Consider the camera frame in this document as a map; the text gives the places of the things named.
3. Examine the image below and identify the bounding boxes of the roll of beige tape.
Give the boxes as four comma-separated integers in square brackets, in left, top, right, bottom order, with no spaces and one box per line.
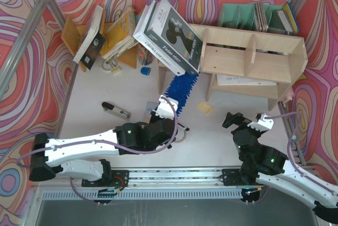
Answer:
[175,130,187,143]

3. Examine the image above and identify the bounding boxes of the blue microfibre duster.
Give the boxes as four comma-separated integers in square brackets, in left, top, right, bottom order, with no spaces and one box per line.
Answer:
[164,73,199,116]

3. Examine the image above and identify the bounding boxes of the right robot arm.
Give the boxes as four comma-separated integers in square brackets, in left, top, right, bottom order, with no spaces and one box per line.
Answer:
[222,112,337,224]

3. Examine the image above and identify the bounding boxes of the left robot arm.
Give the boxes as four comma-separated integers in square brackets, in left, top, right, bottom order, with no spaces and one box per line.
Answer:
[29,117,178,182]

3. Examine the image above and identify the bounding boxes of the light wooden bookshelf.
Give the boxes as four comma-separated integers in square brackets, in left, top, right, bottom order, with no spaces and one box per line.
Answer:
[157,23,309,111]

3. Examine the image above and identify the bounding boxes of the blue yellow calculator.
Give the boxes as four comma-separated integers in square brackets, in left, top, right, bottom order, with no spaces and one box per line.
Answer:
[144,101,159,118]

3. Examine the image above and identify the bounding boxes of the white papers on shelf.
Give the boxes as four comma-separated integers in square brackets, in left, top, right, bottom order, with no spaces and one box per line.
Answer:
[216,74,277,86]

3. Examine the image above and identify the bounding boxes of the small blue box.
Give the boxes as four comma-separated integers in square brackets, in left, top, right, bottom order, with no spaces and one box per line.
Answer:
[140,67,151,76]

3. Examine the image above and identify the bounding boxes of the pencils bundle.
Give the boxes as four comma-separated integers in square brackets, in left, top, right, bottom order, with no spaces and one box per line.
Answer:
[136,44,153,66]

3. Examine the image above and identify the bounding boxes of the brass padlock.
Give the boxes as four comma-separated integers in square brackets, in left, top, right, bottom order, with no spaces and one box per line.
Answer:
[101,60,121,74]

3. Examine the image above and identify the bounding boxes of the white Chokladfabriken book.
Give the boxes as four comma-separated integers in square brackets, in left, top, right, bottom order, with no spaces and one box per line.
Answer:
[133,1,185,76]

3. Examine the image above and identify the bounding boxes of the yellow worn books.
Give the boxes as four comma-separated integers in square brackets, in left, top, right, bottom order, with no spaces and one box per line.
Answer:
[101,6,136,62]

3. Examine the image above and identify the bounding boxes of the teal desk organiser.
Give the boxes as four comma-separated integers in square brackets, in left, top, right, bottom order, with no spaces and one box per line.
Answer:
[218,3,292,35]

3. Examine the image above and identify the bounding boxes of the brown notebooks in organiser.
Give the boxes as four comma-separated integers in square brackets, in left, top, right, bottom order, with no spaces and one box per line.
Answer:
[254,2,268,32]

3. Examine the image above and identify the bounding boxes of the white book black cover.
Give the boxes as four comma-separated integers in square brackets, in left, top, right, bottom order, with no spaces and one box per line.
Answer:
[73,5,106,70]

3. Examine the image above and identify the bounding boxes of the blue grey book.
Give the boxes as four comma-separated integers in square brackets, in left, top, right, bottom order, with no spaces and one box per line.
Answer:
[276,3,299,36]

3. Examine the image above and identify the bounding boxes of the yellow wooden book rack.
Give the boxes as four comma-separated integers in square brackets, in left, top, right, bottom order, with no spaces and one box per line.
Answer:
[61,9,137,71]

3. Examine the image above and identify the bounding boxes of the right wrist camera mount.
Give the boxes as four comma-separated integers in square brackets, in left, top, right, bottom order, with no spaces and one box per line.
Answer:
[247,113,274,132]

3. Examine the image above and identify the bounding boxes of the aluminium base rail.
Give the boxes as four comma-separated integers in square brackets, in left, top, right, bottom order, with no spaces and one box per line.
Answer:
[34,167,317,189]

